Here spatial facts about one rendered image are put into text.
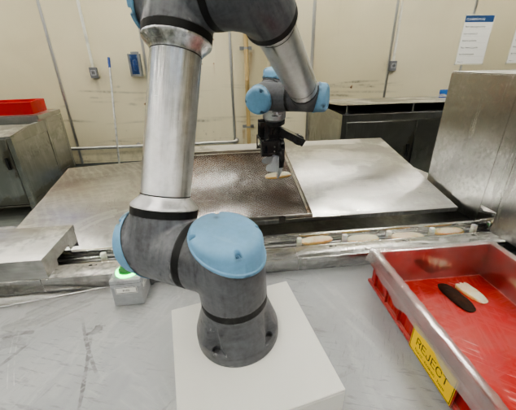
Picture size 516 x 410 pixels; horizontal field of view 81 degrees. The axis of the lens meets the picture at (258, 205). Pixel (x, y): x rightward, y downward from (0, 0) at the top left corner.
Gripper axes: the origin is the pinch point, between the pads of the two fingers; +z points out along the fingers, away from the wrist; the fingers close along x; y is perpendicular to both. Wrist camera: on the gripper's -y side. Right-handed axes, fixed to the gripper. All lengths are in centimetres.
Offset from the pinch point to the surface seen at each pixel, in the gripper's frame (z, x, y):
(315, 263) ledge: 7.1, 39.8, 1.4
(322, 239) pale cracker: 6.7, 31.4, -4.5
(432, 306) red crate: 6, 60, -19
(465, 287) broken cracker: 5, 58, -30
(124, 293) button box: 4, 40, 50
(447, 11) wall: -30, -310, -331
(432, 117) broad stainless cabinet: 32, -111, -169
